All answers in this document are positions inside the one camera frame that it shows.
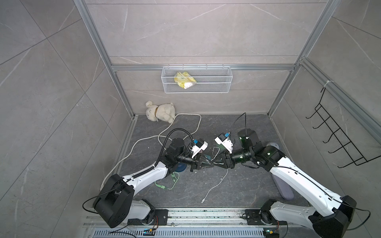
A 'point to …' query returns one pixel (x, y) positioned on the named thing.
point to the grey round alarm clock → (274, 144)
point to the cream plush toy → (165, 112)
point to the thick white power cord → (158, 137)
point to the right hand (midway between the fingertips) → (214, 161)
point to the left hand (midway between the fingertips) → (213, 165)
